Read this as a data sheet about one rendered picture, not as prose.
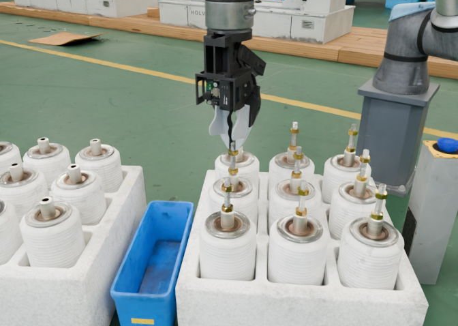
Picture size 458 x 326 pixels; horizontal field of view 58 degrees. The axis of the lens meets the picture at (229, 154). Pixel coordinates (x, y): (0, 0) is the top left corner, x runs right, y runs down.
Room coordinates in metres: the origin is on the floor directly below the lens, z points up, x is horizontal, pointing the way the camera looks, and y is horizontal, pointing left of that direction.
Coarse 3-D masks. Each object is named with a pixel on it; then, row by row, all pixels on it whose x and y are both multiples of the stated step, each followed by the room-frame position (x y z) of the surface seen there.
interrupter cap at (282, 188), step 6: (282, 180) 0.69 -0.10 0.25; (288, 180) 0.69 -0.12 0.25; (276, 186) 0.67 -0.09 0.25; (282, 186) 0.67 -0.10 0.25; (288, 186) 0.68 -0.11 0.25; (312, 186) 0.67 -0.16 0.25; (276, 192) 0.65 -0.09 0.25; (282, 192) 0.65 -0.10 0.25; (288, 192) 0.65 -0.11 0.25; (312, 192) 0.65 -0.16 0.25; (288, 198) 0.63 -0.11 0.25; (294, 198) 0.63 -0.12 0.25; (306, 198) 0.63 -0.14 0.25
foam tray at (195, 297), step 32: (320, 192) 0.77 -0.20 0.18; (192, 256) 0.56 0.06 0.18; (256, 256) 0.59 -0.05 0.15; (192, 288) 0.48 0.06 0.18; (224, 288) 0.48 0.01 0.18; (256, 288) 0.48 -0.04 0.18; (288, 288) 0.48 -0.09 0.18; (320, 288) 0.48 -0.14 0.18; (352, 288) 0.48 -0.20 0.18; (416, 288) 0.48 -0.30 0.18; (192, 320) 0.48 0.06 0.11; (224, 320) 0.48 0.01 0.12; (256, 320) 0.47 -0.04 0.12; (288, 320) 0.47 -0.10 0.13; (320, 320) 0.46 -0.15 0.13; (352, 320) 0.46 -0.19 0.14; (384, 320) 0.46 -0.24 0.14; (416, 320) 0.45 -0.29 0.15
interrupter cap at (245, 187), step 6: (222, 180) 0.69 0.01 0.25; (240, 180) 0.69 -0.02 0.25; (246, 180) 0.69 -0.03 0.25; (216, 186) 0.67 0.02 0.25; (240, 186) 0.68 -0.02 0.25; (246, 186) 0.67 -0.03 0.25; (252, 186) 0.67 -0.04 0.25; (216, 192) 0.65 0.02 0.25; (222, 192) 0.65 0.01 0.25; (234, 192) 0.65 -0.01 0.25; (240, 192) 0.65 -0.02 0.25; (246, 192) 0.65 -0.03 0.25
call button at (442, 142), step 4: (440, 140) 0.71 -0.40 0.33; (444, 140) 0.71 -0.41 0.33; (448, 140) 0.71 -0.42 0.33; (452, 140) 0.71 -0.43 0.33; (456, 140) 0.71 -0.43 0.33; (440, 144) 0.71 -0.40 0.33; (444, 144) 0.70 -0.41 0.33; (448, 144) 0.70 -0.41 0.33; (452, 144) 0.70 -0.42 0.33; (456, 144) 0.70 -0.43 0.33; (440, 148) 0.71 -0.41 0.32; (444, 148) 0.70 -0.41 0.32; (448, 148) 0.69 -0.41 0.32; (452, 148) 0.69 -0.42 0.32; (456, 148) 0.69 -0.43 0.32
